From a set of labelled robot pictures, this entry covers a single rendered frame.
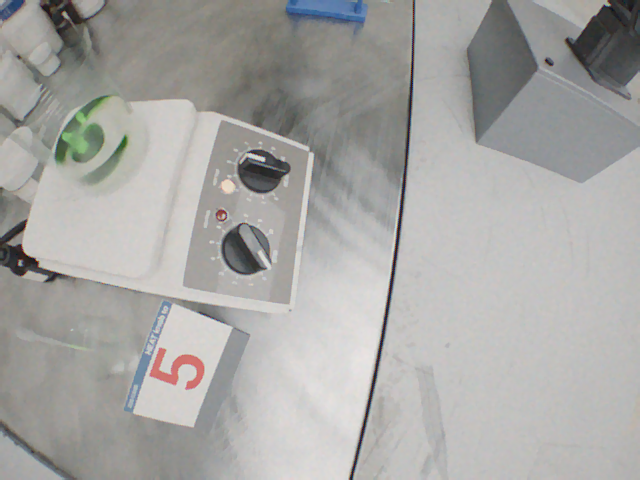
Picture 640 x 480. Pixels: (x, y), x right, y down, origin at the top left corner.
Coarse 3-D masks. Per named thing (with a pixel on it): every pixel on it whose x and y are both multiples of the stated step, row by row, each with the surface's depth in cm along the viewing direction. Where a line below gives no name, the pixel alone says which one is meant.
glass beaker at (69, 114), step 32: (64, 32) 10; (32, 64) 10; (64, 64) 12; (96, 64) 11; (32, 96) 11; (64, 96) 9; (96, 96) 11; (0, 128) 9; (32, 128) 9; (64, 128) 10; (96, 128) 12; (128, 128) 14; (64, 160) 12; (96, 160) 13; (128, 160) 15; (96, 192) 15
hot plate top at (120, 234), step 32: (160, 128) 18; (192, 128) 18; (160, 160) 17; (64, 192) 16; (128, 192) 16; (160, 192) 16; (32, 224) 16; (64, 224) 16; (96, 224) 16; (128, 224) 16; (160, 224) 16; (32, 256) 15; (64, 256) 15; (96, 256) 15; (128, 256) 15
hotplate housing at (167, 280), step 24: (216, 120) 20; (192, 144) 19; (192, 168) 19; (192, 192) 19; (168, 216) 18; (192, 216) 18; (168, 240) 18; (48, 264) 17; (168, 264) 17; (144, 288) 17; (168, 288) 17; (288, 312) 22
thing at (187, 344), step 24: (168, 336) 20; (192, 336) 21; (216, 336) 22; (168, 360) 20; (192, 360) 21; (144, 384) 18; (168, 384) 19; (192, 384) 21; (144, 408) 18; (168, 408) 19; (192, 408) 21
